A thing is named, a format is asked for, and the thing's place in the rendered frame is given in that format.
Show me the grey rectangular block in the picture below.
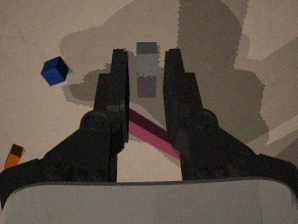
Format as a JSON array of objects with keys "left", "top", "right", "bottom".
[{"left": 136, "top": 42, "right": 158, "bottom": 98}]

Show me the orange rod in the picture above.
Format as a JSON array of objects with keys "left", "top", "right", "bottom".
[{"left": 4, "top": 144, "right": 23, "bottom": 169}]

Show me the small blue cube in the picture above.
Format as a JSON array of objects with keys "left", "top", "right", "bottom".
[{"left": 41, "top": 56, "right": 69, "bottom": 86}]

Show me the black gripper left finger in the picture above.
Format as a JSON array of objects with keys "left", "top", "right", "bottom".
[{"left": 0, "top": 49, "right": 130, "bottom": 210}]

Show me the dark pink rod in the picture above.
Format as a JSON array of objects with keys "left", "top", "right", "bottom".
[{"left": 129, "top": 108, "right": 180, "bottom": 160}]

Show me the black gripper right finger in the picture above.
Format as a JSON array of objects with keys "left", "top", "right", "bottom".
[{"left": 163, "top": 49, "right": 298, "bottom": 199}]

